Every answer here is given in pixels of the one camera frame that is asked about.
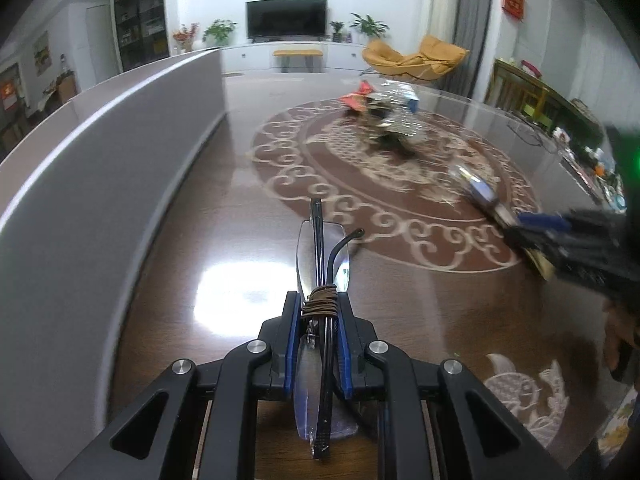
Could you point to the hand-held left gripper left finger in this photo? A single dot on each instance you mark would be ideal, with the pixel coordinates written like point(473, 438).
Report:
point(294, 340)

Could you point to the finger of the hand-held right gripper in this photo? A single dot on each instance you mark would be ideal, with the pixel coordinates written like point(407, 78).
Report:
point(542, 221)
point(542, 247)

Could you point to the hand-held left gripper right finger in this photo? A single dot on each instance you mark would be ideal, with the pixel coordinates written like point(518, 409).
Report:
point(345, 340)

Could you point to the clear blue plastic object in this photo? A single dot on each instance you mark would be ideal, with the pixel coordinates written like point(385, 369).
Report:
point(482, 192)

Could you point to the large pale storage box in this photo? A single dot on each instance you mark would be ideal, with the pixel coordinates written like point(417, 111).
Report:
point(100, 185)

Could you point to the brown patterned glass desktop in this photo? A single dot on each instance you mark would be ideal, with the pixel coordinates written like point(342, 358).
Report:
point(210, 210)

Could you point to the person's right hand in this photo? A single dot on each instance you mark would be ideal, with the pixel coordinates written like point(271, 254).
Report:
point(617, 335)

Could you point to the cluttered dark wooden sideboard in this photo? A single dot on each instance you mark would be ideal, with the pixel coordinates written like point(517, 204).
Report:
point(585, 130)

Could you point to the black hair clip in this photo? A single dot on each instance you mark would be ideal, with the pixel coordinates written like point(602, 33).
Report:
point(400, 147)

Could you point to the blue and white carton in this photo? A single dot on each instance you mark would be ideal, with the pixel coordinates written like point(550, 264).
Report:
point(414, 104)

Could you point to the patterned clothing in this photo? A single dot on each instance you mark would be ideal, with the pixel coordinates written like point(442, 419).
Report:
point(620, 430)

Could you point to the yellow lounge chair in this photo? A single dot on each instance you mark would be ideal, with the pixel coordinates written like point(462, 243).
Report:
point(415, 62)

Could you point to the grey curtain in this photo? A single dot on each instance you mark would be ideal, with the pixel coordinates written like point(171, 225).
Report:
point(475, 20)

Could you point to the red paper packet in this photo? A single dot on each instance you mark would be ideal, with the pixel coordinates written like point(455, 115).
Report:
point(357, 100)

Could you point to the white standing air conditioner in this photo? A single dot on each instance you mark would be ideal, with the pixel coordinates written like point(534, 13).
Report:
point(442, 5)

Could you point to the large leafy potted plant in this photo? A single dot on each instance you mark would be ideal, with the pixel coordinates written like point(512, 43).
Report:
point(369, 25)

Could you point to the small green potted plant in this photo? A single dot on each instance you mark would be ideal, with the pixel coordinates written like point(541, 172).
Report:
point(337, 29)

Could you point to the white television cabinet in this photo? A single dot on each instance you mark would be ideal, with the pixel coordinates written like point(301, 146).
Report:
point(250, 57)

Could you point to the wooden bench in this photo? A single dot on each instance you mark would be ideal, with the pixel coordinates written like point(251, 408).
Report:
point(297, 53)

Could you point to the bushy green potted plant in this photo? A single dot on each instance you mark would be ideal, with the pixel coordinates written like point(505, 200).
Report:
point(219, 31)

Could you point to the black television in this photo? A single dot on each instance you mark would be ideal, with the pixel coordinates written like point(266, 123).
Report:
point(286, 20)

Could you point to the red flowers in vase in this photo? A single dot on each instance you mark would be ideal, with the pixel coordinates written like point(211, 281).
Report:
point(186, 35)

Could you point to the white door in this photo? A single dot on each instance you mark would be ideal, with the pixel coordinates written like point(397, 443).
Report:
point(99, 40)

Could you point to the dark glass display cabinet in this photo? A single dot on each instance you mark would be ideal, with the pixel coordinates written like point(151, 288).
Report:
point(140, 15)

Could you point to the red wall hanging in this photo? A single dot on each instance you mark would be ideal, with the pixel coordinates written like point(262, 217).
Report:
point(514, 0)

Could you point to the red wall calendar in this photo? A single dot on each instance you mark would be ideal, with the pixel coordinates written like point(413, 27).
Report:
point(8, 95)

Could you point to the framed wall painting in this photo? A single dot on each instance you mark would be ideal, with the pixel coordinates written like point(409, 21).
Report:
point(41, 52)

